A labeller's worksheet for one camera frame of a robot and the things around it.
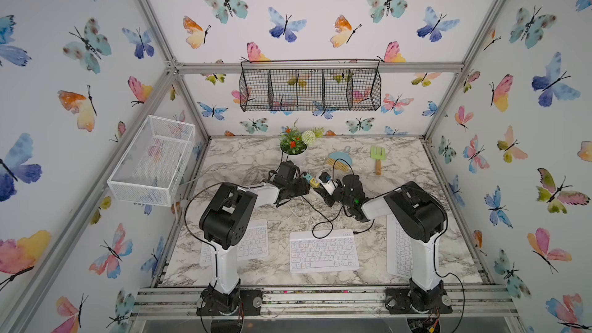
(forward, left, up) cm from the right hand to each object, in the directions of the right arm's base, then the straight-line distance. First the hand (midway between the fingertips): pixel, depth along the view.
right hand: (318, 183), depth 96 cm
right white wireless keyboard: (-23, -30, -6) cm, 39 cm away
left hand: (+1, +5, -4) cm, 6 cm away
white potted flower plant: (+13, +11, +9) cm, 19 cm away
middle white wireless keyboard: (-26, -7, -5) cm, 28 cm away
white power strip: (-6, -4, +7) cm, 10 cm away
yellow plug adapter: (-2, +2, +2) cm, 3 cm away
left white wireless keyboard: (-25, +23, -6) cm, 34 cm away
